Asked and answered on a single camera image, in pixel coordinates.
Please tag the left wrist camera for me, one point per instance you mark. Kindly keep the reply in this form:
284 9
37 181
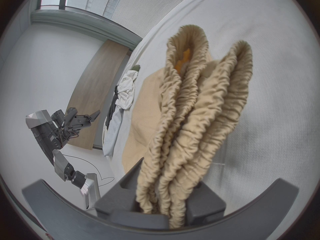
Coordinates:
71 111

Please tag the white garment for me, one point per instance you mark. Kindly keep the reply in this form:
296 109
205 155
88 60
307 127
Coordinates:
126 91

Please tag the black T-shirt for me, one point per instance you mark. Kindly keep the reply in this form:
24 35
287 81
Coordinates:
112 109

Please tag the bed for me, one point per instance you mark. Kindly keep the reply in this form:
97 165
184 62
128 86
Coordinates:
275 84

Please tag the pale grey garment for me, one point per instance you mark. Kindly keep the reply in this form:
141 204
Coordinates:
112 134

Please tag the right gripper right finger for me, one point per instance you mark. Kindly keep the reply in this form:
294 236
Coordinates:
207 206

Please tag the tan shorts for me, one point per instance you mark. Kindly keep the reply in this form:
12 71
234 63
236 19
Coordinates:
190 109

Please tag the grey-green curtain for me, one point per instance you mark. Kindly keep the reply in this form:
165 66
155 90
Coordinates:
87 21

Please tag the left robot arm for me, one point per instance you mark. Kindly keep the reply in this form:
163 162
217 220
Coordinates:
40 119

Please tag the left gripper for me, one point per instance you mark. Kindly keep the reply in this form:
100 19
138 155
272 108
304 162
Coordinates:
78 122

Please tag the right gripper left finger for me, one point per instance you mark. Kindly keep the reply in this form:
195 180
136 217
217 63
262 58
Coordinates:
117 196

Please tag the green garment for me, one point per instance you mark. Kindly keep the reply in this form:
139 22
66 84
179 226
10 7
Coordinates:
136 68

